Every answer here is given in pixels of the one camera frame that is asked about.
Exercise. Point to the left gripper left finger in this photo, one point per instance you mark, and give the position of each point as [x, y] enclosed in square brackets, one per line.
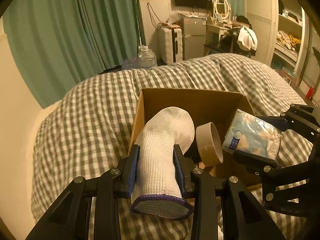
[69, 215]

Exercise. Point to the white towel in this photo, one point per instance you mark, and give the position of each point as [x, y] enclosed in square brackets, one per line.
[247, 39]

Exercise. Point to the dressing table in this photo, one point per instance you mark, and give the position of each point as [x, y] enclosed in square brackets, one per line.
[213, 37]

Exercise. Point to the white wardrobe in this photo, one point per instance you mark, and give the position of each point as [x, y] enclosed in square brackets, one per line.
[282, 30]

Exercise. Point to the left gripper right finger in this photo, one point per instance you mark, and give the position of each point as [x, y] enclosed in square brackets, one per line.
[242, 215]

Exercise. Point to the white knit glove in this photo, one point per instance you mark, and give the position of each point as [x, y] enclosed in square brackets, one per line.
[156, 191]

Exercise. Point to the large water bottle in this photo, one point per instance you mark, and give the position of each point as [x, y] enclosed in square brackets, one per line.
[146, 57]

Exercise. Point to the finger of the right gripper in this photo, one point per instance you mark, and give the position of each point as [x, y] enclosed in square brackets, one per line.
[255, 164]
[278, 122]

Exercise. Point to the brown tape roll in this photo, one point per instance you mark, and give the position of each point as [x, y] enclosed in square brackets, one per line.
[209, 144]

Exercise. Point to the checkered bed duvet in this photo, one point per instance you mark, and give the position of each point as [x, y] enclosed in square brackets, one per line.
[90, 132]

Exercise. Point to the grey mini fridge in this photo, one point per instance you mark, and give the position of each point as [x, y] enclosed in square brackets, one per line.
[193, 37]

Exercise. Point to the oval vanity mirror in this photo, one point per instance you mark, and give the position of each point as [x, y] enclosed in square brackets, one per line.
[222, 9]

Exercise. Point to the white suitcase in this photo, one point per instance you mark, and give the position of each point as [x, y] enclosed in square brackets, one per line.
[170, 44]

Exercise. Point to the blue tissue pack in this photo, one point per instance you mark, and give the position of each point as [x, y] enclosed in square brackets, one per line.
[252, 135]

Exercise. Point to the cardboard box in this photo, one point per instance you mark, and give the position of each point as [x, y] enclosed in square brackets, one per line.
[203, 106]

